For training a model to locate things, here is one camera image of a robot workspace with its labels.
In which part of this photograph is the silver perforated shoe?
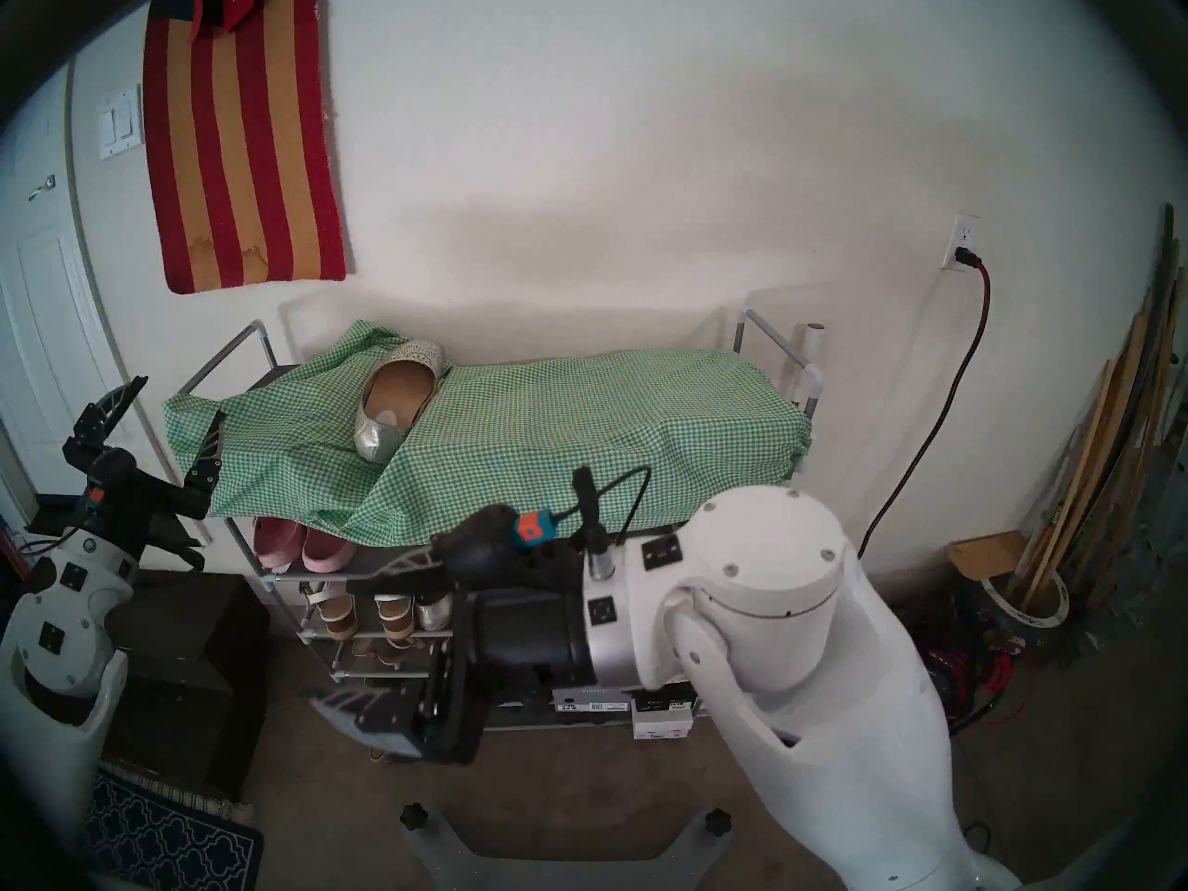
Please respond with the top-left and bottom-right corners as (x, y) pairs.
(353, 340), (446, 465)

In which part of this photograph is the tan strappy heeled sandal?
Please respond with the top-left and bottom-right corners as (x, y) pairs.
(353, 634), (419, 669)

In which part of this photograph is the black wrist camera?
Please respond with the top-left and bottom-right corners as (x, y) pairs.
(432, 504), (595, 593)
(79, 445), (140, 519)

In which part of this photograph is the red orange striped wall hanging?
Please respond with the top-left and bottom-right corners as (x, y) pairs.
(142, 0), (347, 295)

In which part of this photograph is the dark red power cord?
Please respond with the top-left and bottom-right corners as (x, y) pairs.
(856, 247), (992, 561)

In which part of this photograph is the white panel door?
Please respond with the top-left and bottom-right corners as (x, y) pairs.
(0, 63), (173, 500)

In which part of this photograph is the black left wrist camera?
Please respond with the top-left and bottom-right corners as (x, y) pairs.
(79, 445), (140, 519)

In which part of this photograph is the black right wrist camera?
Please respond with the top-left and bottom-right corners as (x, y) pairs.
(432, 504), (595, 593)

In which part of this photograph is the grey metal shoe rack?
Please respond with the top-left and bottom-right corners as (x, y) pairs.
(190, 309), (827, 732)

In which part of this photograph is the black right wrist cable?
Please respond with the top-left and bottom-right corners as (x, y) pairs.
(555, 465), (653, 579)

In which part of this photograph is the light wooden slat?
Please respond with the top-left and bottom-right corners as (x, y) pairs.
(1016, 360), (1119, 602)

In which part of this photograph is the tall dark wooden board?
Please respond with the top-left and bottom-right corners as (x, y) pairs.
(1104, 202), (1188, 602)

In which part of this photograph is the green gingham cloth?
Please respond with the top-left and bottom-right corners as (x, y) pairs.
(165, 318), (813, 547)

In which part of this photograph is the dark grey Vionic shoebox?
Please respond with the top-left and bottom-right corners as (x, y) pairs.
(554, 685), (634, 714)

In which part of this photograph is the dark pot with white rim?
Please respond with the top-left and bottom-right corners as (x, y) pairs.
(965, 572), (1071, 663)

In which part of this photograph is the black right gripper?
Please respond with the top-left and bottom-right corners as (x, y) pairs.
(308, 544), (597, 767)

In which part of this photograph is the navy patterned rug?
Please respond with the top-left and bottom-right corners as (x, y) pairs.
(82, 770), (265, 891)

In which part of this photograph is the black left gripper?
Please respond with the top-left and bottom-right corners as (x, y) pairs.
(61, 375), (227, 539)

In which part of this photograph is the grey robot base frame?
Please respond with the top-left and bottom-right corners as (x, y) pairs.
(399, 803), (734, 891)

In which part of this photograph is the brown cardboard piece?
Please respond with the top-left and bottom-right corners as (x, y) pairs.
(947, 530), (1027, 581)

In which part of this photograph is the white shoebox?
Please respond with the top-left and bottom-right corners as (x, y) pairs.
(631, 699), (695, 742)

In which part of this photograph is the red jumper cable bundle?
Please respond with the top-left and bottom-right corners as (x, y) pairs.
(979, 648), (1036, 714)

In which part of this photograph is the white wall outlet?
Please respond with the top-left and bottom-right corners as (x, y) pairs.
(942, 213), (982, 273)

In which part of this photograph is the pink slip-on shoe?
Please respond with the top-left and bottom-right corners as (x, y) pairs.
(252, 516), (307, 570)
(302, 525), (358, 570)

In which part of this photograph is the black red cord reel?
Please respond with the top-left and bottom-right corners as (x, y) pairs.
(914, 639), (980, 714)

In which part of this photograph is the white double light switch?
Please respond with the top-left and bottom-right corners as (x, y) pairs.
(97, 84), (145, 161)

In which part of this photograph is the white plastic pipe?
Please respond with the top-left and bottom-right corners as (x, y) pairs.
(802, 321), (827, 407)

